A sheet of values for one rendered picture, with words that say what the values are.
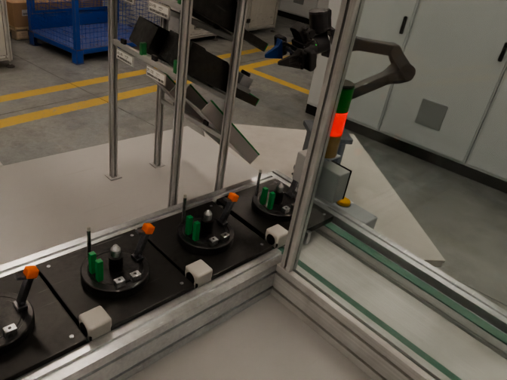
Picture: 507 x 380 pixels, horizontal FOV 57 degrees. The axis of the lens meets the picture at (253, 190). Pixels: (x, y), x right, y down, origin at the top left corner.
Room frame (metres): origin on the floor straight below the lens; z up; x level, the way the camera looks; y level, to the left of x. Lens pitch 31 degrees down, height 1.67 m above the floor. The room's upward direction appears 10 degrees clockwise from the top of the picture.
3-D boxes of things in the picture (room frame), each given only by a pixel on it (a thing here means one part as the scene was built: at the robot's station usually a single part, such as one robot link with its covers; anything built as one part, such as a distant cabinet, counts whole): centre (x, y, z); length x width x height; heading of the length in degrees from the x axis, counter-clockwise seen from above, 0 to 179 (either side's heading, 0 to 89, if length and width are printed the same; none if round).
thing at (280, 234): (0.98, -0.08, 0.97); 0.05 x 0.05 x 0.04; 49
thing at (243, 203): (1.12, -0.07, 0.96); 0.24 x 0.24 x 0.02; 49
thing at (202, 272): (0.92, 0.10, 1.01); 0.24 x 0.24 x 0.13; 49
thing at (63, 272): (0.74, 0.26, 1.01); 0.24 x 0.24 x 0.13; 49
